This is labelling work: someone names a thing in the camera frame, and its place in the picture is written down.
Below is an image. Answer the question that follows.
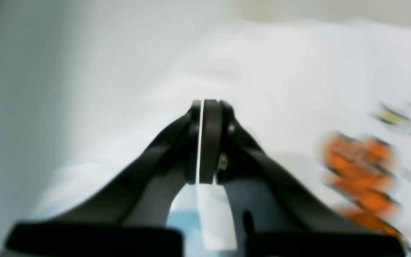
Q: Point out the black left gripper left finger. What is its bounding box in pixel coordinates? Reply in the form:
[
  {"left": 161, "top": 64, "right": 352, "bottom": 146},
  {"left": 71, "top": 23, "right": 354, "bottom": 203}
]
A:
[{"left": 4, "top": 100, "right": 201, "bottom": 257}]

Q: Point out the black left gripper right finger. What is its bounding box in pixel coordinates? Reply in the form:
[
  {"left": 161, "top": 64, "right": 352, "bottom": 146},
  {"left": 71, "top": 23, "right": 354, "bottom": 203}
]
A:
[{"left": 199, "top": 100, "right": 405, "bottom": 257}]

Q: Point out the white printed t-shirt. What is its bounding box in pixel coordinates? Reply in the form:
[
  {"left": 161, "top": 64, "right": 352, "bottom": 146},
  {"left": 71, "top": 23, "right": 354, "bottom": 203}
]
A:
[{"left": 31, "top": 18, "right": 411, "bottom": 257}]

